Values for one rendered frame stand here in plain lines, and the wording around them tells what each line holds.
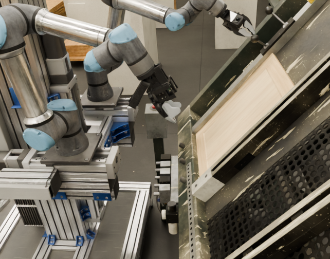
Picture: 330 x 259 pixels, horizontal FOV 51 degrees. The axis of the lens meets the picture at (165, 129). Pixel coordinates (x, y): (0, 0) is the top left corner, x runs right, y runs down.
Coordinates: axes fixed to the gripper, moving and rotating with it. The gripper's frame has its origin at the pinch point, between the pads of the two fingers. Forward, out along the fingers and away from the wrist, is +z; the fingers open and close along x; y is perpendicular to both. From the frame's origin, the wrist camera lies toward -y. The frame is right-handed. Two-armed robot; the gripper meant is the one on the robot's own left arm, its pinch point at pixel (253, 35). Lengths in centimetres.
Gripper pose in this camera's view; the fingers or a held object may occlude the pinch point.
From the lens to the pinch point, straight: 173.6
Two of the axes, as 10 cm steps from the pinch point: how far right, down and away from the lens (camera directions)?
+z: 8.1, 5.0, 3.0
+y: -1.8, -2.8, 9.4
